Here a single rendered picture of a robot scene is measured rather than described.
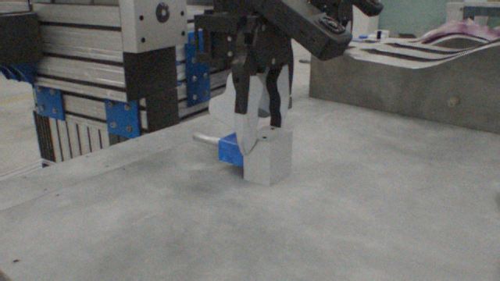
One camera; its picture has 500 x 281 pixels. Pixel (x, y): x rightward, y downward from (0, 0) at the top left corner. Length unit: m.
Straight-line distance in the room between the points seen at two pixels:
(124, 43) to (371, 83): 0.43
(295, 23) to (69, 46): 0.55
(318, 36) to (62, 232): 0.30
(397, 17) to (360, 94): 7.45
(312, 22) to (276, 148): 0.15
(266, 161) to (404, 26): 7.80
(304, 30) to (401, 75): 0.38
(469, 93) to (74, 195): 0.58
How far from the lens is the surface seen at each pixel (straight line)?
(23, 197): 0.53
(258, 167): 0.50
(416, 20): 8.21
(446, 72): 0.76
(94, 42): 0.84
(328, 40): 0.42
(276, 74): 0.51
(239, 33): 0.46
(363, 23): 7.50
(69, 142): 1.34
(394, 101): 0.80
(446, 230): 0.46
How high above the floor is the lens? 1.02
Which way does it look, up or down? 21 degrees down
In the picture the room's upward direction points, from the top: straight up
